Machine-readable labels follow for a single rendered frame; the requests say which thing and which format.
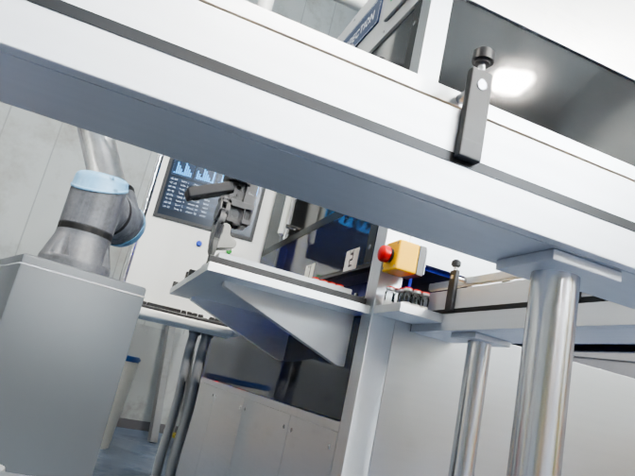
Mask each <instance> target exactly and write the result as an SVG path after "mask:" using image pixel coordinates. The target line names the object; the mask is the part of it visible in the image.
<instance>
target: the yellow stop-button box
mask: <svg viewBox="0 0 635 476"><path fill-rule="evenodd" d="M387 246H389V247H391V249H392V252H391V257H390V259H389V261H388V262H387V263H383V268H382V271H383V272H384V273H387V274H390V275H393V276H397V277H402V278H403V279H406V280H409V279H414V278H418V277H422V272H423V267H424V262H425V256H426V250H427V247H425V246H419V245H416V244H413V243H410V242H407V241H405V240H398V241H395V242H392V243H389V244H387Z"/></svg>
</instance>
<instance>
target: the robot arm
mask: <svg viewBox="0 0 635 476"><path fill-rule="evenodd" d="M77 133H78V137H79V141H80V145H81V150H82V154H83V159H84V162H85V167H86V170H79V171H77V172H76V174H75V176H74V179H73V181H72V182H71V184H70V185H71V187H70V190H69V193H68V196H67V198H66V201H65V203H64V206H63V209H62V212H61V215H60V220H59V223H58V225H57V228H56V230H55V232H54V234H53V235H52V236H51V238H50V239H49V240H48V241H47V243H46V244H45V245H44V247H43V248H42V249H41V251H40V252H39V254H38V256H37V257H41V258H44V259H47V260H50V261H53V262H57V263H60V264H66V265H70V266H73V267H76V268H79V269H83V270H86V271H89V272H93V273H96V274H99V275H102V276H106V277H110V274H111V255H110V247H111V246H113V247H127V246H130V245H132V244H134V243H135V242H137V241H138V240H139V239H140V238H141V236H142V235H143V234H144V232H145V229H146V218H145V215H144V213H143V212H142V211H141V210H140V209H139V207H138V203H137V199H136V195H135V192H134V188H133V186H132V185H131V184H129V183H127V182H126V180H125V176H124V171H123V167H122V163H121V160H120V156H119V152H118V148H117V143H116V140H114V139H112V138H109V137H106V136H103V135H100V134H97V133H94V132H91V131H89V130H86V129H83V128H80V127H77ZM258 187H259V186H256V185H253V184H250V183H247V182H244V181H242V180H239V179H236V178H231V177H228V176H224V178H223V182H219V183H213V184H206V185H199V186H191V187H188V188H187V190H186V191H185V193H184V195H185V199H186V201H198V200H200V199H205V198H212V197H218V196H220V198H219V199H218V200H217V201H218V203H217V205H216V208H215V214H214V222H213V225H212V229H211V233H210V238H209V244H208V251H207V252H208V255H215V251H216V250H231V249H233V248H234V247H236V241H235V240H234V239H233V238H232V237H231V235H230V233H231V229H234V230H236V229H238V230H244V229H245V228H246V227H247V226H250V222H251V218H252V215H253V211H254V207H255V206H254V201H255V197H256V194H257V191H258ZM237 189H239V190H237Z"/></svg>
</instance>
